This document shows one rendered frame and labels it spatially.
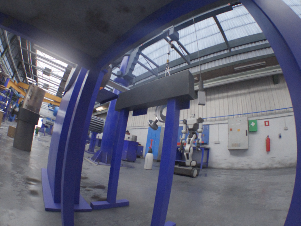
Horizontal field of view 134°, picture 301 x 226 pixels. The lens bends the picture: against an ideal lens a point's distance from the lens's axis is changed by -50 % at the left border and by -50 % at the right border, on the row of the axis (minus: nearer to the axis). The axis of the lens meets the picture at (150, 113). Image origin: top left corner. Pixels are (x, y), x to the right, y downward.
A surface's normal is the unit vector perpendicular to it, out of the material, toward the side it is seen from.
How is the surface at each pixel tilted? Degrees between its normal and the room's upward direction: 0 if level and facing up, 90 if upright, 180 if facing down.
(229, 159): 90
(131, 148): 90
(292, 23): 90
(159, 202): 90
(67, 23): 180
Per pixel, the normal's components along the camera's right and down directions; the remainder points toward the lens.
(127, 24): -0.14, 0.95
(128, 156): 0.72, -0.11
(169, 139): -0.66, -0.31
